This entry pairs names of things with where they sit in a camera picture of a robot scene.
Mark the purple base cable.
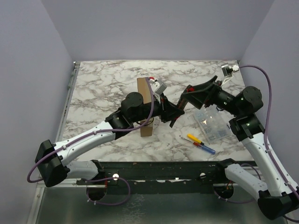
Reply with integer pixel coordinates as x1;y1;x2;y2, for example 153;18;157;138
217;163;261;204
86;176;132;206

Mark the aluminium frame rail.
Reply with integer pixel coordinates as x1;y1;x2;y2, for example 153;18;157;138
54;61;81;142

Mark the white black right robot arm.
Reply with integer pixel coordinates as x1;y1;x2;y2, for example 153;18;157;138
181;76;299;220

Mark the red black utility knife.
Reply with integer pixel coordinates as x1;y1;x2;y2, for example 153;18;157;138
176;85;194;110

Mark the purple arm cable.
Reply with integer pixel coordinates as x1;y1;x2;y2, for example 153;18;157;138
27;77;156;183
238;66;299;222

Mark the clear plastic parts box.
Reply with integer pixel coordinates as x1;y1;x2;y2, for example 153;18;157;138
193;107;231;143

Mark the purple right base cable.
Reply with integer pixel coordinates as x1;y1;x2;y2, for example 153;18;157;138
217;163;261;204

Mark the brown cardboard express box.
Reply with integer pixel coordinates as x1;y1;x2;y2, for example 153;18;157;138
137;77;154;137

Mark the blue red handled screwdriver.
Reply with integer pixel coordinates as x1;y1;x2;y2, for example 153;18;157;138
180;136;216;155

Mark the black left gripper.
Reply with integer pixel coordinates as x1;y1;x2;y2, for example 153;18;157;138
131;92;185;124

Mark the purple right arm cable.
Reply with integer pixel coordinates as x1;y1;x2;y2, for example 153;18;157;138
238;66;299;222

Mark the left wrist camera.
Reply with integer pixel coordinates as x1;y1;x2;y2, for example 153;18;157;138
149;77;167;103

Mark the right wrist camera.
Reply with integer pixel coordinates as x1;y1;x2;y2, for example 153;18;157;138
221;63;239;86

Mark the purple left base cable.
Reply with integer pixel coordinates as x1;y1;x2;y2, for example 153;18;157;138
86;176;132;206

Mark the black front mounting rail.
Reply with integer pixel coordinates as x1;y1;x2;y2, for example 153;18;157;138
77;158;243;196

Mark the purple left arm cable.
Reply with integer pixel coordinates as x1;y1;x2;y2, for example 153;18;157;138
27;77;156;183

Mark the yellow handled screwdriver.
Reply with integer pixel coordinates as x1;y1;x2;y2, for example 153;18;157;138
187;134;204;144

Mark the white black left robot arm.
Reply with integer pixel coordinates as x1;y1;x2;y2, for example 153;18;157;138
35;92;185;187

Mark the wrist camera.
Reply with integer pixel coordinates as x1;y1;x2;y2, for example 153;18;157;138
149;77;167;103
221;63;239;86

